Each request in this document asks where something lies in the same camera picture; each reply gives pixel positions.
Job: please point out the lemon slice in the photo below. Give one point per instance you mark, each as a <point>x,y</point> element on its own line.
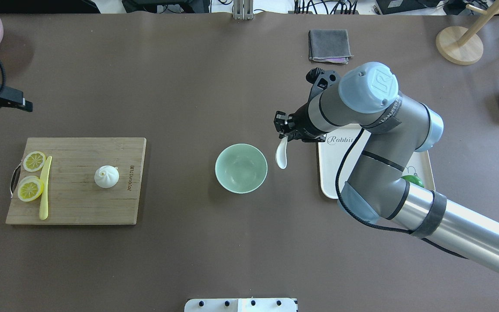
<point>30,188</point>
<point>34,161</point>

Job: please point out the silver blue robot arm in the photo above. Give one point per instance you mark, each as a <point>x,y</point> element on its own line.
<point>375,194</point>

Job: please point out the yellow plastic knife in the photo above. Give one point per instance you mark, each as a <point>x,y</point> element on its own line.
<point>44,197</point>

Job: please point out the light green bowl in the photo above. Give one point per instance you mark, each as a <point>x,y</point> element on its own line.
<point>241,168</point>

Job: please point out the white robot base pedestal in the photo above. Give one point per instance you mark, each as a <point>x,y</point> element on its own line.
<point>242,305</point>

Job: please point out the wooden cup tree stand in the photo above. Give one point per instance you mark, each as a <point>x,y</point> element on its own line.
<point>461,45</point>

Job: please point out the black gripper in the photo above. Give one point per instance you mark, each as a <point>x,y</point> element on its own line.
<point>302,122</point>

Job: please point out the cream rabbit tray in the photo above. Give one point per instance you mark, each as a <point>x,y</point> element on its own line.
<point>331,152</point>

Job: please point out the bamboo cutting board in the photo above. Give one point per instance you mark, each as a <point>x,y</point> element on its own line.
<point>73,196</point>

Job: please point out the grey folded cloth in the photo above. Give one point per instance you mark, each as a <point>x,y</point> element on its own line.
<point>329,46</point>

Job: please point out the white ceramic spoon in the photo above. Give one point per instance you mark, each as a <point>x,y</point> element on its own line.
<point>281,153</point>

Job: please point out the aluminium frame post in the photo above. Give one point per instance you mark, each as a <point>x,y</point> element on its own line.
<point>243,9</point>

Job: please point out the white steamed bun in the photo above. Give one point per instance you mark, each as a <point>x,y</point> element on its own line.
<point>106,176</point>

